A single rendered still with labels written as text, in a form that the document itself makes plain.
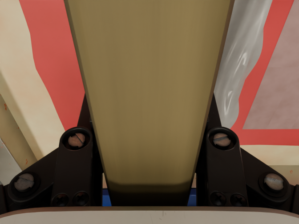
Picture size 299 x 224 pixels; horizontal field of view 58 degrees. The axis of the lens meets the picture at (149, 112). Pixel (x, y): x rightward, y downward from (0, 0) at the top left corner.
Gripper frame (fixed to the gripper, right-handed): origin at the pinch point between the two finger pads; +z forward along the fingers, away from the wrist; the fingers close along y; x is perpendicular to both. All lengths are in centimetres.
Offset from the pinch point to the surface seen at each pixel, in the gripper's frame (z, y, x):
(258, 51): 12.5, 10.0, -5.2
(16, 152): 9.8, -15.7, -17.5
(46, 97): 12.5, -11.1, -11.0
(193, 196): 8.1, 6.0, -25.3
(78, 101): 12.5, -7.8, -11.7
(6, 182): 9.0, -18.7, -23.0
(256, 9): 12.0, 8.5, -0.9
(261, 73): 12.6, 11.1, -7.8
